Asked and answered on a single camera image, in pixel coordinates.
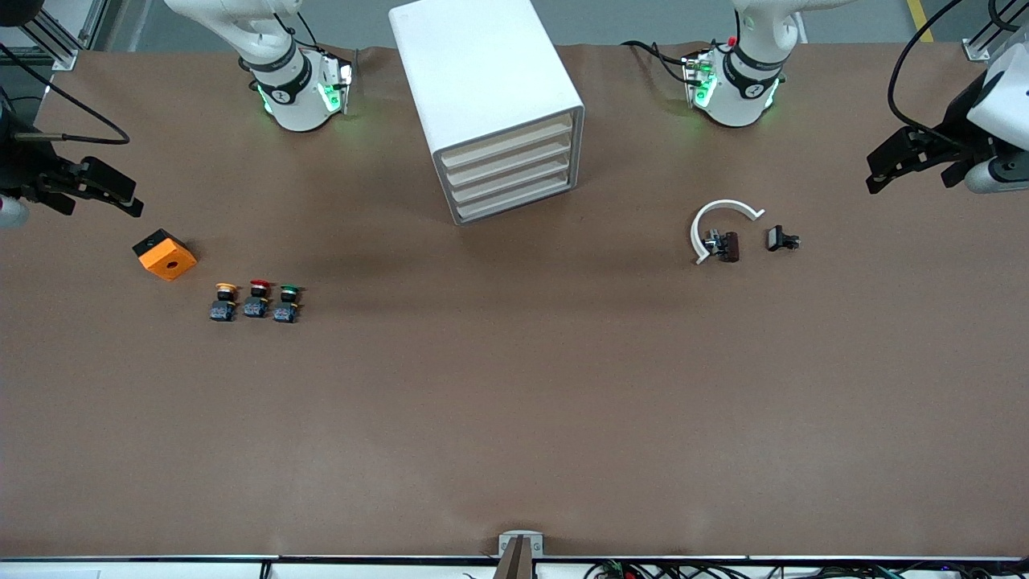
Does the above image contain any cream plastic drawer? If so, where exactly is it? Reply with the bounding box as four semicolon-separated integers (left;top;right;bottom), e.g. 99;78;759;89
440;113;575;170
455;169;578;224
445;131;576;188
450;150;576;207

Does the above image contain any brown table mat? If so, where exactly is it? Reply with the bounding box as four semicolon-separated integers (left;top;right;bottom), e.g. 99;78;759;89
0;42;1029;560

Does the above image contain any grey metal bracket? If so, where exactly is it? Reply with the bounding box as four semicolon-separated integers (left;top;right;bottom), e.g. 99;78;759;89
498;530;544;558

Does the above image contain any white drawer cabinet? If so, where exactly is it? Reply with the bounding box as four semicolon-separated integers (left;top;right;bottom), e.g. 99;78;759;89
388;0;585;226

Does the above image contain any white curved plastic part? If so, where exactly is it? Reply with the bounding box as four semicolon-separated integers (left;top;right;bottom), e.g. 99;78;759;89
690;199;766;266

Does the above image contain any green push button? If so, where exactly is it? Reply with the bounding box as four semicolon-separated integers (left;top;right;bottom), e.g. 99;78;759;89
273;284;303;324

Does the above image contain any aluminium frame profile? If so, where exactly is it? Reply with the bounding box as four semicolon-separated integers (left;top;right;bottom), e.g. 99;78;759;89
962;0;1029;62
0;0;81;72

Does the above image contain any brown camera pole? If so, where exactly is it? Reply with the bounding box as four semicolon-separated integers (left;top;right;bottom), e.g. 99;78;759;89
493;536;535;579

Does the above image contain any yellow push button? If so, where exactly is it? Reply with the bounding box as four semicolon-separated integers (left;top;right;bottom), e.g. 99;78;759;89
210;282;240;322

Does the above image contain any red push button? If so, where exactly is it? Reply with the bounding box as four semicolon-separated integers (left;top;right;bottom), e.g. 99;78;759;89
244;279;277;318

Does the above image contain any orange button enclosure box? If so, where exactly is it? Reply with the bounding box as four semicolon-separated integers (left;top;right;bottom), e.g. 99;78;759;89
132;228;198;282

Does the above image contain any black arm base cable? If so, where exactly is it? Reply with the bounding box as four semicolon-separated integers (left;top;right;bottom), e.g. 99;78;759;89
621;39;700;88

